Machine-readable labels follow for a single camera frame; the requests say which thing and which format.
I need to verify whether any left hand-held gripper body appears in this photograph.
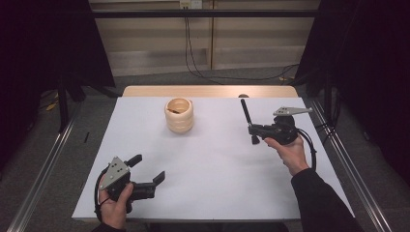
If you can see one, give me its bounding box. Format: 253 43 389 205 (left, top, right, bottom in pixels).
98 157 158 215

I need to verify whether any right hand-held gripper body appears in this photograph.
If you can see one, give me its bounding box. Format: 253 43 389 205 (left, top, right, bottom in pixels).
265 106 313 145

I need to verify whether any black makeup brush silver ferrule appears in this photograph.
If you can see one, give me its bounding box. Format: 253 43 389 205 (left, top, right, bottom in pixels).
240 98 261 145

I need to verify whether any cream ringed brush holder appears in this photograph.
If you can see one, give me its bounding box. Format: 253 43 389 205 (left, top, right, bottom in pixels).
163 97 195 134

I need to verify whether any person's right hand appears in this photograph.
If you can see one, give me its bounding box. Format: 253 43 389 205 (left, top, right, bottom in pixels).
264 136 310 177

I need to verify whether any person's left hand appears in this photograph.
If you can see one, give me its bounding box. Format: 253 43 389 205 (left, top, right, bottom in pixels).
98 180 134 228

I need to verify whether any white table sheet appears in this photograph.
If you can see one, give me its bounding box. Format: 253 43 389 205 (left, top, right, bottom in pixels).
71 96 356 222

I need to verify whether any black metal stand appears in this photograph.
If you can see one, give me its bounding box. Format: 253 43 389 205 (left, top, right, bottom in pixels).
323 69 334 128
57 72 71 133

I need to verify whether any wooden table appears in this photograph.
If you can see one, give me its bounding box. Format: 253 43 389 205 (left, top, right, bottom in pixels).
122 85 299 99

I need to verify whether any black curtain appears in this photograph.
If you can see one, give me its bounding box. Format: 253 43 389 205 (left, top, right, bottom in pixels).
294 0 410 177
0 0 116 168

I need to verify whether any left hand-held gripper cable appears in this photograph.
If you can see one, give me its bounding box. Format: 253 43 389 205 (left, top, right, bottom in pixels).
94 166 111 223

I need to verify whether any hand-held gripper cable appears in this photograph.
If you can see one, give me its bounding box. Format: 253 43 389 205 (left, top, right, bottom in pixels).
296 129 318 172
94 166 111 223

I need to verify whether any right hand-held gripper cable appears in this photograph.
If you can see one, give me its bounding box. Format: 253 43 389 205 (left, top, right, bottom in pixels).
296 129 318 172

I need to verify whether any aluminium floor rail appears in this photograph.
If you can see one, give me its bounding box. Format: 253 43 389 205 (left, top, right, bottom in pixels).
6 102 83 232
308 98 394 232

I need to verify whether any black wall cable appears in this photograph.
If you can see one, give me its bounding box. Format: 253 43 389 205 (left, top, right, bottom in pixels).
184 8 301 82

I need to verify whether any white wall socket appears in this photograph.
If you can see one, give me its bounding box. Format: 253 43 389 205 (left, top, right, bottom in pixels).
179 0 203 10

